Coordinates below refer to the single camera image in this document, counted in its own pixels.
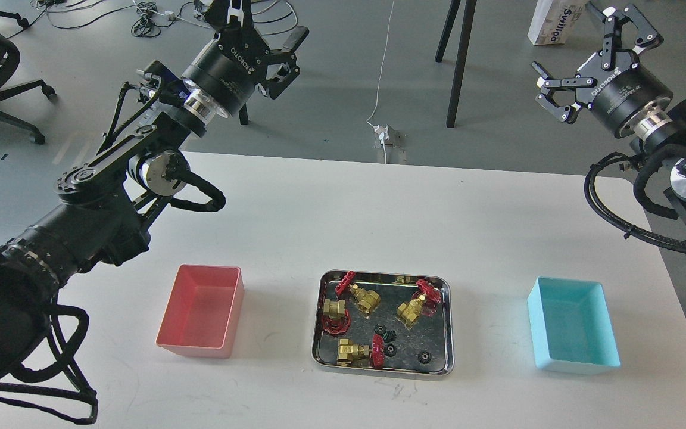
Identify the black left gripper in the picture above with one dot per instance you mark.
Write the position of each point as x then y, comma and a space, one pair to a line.
237, 62

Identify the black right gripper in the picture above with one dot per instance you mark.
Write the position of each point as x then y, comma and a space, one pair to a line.
611, 84

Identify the brass valve red handle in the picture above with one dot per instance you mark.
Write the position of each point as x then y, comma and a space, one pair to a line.
366, 300
335, 317
423, 302
367, 356

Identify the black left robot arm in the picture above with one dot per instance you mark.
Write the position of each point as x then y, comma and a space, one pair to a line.
109, 203

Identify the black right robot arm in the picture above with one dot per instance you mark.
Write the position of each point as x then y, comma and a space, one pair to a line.
659, 144

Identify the white cardboard box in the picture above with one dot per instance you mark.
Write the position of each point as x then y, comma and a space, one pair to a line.
553, 21

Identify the light blue plastic box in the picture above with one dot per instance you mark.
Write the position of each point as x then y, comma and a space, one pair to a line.
571, 328

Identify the pink plastic box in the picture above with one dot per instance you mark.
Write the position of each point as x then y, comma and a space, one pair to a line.
203, 311

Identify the black table leg left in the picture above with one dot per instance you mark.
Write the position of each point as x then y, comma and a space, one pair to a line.
244, 119

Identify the black table leg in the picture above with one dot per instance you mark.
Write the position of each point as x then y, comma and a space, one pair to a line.
462, 52
244, 119

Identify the black table leg right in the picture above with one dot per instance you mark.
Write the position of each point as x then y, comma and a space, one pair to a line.
462, 52

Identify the white power adapter floor socket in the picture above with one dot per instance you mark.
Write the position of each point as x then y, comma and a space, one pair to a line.
390, 144

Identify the shiny metal tray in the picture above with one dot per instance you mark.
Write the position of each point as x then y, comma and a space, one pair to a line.
432, 333

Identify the brass valve red handle bottom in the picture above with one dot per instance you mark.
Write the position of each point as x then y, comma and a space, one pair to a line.
367, 356

